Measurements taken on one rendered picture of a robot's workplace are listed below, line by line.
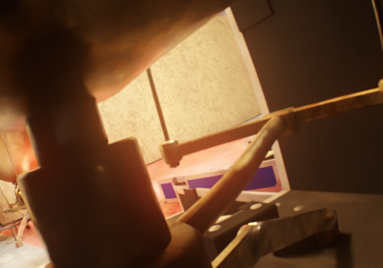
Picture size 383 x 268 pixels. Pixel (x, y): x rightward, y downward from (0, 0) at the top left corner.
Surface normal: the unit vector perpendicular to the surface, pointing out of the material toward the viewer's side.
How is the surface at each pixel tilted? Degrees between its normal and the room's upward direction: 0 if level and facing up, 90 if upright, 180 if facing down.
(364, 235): 0
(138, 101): 90
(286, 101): 90
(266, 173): 90
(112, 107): 90
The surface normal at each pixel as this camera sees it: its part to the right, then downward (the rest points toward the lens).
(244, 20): -0.86, 0.30
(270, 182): -0.69, 0.26
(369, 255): -0.31, -0.95
